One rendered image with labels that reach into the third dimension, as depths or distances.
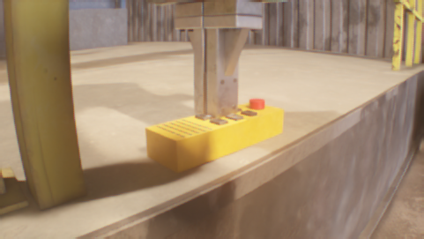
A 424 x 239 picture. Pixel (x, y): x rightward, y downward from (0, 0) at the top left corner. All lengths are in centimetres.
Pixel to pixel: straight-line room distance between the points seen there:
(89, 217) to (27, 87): 15
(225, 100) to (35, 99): 29
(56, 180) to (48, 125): 6
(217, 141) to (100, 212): 20
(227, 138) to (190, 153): 7
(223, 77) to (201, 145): 12
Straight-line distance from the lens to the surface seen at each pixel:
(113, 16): 521
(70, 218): 34
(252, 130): 50
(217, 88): 47
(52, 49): 33
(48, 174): 35
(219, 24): 46
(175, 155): 40
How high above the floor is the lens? 89
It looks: 16 degrees down
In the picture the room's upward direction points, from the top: straight up
